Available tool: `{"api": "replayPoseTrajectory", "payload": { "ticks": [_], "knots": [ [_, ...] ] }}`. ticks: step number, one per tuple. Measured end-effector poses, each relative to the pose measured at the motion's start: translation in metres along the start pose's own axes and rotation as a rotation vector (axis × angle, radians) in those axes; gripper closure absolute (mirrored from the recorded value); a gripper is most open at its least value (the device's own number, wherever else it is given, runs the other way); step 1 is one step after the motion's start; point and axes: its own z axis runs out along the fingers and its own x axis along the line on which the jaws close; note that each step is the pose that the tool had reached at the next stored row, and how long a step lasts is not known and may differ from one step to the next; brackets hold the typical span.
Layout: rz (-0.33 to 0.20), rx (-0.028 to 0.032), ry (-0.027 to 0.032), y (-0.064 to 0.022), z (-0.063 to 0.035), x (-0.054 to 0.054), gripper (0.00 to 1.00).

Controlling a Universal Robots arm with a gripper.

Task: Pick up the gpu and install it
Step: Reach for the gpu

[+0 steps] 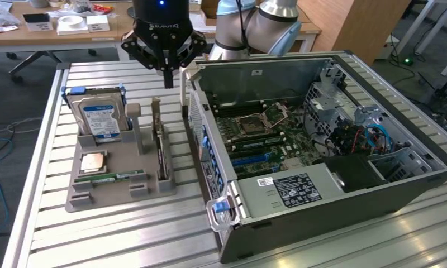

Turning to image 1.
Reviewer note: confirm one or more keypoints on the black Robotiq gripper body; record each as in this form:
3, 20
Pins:
162, 25

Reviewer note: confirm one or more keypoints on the green graphics card black cooler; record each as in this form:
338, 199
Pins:
163, 162

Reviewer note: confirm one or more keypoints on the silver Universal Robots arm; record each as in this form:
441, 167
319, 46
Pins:
261, 25

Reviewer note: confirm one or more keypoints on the wooden office desk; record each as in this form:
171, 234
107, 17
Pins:
205, 35
40, 39

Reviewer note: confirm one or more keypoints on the stack of white papers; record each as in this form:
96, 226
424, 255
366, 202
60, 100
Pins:
205, 23

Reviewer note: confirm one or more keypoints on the red packet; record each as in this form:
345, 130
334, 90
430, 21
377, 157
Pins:
102, 9

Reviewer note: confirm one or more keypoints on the small white labelled box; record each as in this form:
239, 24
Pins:
96, 23

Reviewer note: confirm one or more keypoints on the flat white box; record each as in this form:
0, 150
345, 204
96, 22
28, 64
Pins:
72, 31

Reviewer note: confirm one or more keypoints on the clear bag with dark parts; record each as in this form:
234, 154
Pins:
80, 7

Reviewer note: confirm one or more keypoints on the white tape roll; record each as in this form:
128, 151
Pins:
71, 20

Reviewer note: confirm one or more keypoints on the hard disk in blue caddy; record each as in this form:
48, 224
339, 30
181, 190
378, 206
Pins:
96, 117

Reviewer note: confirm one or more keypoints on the beige tape roll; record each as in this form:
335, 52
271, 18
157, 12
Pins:
56, 3

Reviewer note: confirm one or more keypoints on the white box with black top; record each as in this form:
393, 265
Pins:
39, 26

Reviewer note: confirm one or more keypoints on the grey chair base with castors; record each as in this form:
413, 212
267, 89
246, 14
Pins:
30, 60

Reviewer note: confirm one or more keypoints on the CPU socket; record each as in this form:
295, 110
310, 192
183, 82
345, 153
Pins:
251, 125

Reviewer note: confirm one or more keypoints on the metal socket cover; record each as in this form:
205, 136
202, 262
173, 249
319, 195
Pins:
277, 114

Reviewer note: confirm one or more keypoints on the grey cup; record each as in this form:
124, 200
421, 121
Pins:
39, 3

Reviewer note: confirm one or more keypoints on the black RAM stick with labels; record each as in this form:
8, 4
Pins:
257, 143

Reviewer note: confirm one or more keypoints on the white card with red print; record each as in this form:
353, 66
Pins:
3, 28

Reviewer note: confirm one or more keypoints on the silver CPU chip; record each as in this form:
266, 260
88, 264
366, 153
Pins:
92, 162

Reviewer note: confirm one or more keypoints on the clear plastic bag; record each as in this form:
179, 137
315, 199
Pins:
2, 14

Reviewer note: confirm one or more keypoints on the green motherboard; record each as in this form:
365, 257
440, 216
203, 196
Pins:
297, 138

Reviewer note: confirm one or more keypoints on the tall metal disk bay cage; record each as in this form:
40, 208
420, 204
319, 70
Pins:
327, 111

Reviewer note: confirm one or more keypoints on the green RAM stick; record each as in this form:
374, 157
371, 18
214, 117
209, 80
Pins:
108, 176

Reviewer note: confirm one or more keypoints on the wooden cabinet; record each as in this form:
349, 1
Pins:
358, 28

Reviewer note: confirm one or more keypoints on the grey plastic parts rack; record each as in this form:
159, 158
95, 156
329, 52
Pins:
115, 198

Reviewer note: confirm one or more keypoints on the white box with red button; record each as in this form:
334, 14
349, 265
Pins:
392, 48

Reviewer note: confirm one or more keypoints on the blue case release latch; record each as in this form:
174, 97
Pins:
219, 208

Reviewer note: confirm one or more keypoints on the grey power supply unit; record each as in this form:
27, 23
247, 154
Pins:
321, 178

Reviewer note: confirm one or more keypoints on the black device with green light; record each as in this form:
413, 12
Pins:
408, 61

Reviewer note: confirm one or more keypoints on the low metal disk bay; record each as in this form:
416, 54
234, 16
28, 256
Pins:
398, 164

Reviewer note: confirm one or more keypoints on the open black PC case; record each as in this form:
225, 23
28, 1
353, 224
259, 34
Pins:
321, 223

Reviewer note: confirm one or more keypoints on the white desk frame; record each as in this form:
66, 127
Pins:
437, 26

